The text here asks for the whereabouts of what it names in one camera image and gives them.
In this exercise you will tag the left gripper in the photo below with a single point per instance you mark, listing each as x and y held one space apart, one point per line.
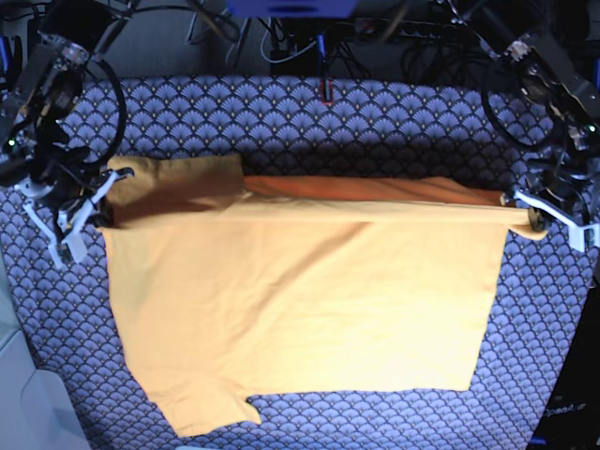
554 192

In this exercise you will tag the red-black table clamp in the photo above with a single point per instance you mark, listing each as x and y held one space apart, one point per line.
326 91

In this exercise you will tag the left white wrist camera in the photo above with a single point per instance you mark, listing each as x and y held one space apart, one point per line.
583 237

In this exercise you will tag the black power strip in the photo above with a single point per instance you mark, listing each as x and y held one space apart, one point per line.
380 28

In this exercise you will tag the yellow T-shirt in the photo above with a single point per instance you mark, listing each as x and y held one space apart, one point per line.
225 286

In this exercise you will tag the grey plastic bin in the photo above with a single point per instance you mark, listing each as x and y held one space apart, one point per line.
36 411

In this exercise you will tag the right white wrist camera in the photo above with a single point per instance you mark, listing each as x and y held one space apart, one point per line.
71 249

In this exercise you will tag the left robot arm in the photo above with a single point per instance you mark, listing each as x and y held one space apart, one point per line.
518 37

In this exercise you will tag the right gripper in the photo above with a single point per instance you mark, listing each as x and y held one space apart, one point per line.
77 192

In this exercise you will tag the black OpenArm box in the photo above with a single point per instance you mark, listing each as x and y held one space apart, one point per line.
571 417

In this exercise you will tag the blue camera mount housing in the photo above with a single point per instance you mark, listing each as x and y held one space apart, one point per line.
292 9

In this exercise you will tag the blue fan-patterned tablecloth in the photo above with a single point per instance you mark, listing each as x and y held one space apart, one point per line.
280 127

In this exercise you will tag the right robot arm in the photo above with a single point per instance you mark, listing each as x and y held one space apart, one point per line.
35 156

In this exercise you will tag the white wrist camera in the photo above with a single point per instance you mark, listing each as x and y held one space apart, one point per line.
71 249
583 237

